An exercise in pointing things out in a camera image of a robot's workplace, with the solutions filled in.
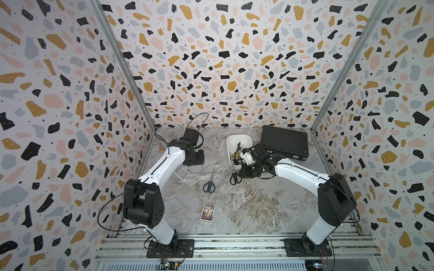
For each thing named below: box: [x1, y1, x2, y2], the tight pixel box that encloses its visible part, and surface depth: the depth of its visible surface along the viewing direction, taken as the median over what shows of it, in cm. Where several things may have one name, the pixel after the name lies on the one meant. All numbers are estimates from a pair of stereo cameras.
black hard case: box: [260, 125, 309, 161], surface depth 111 cm
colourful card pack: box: [200, 201, 216, 222], surface depth 85 cm
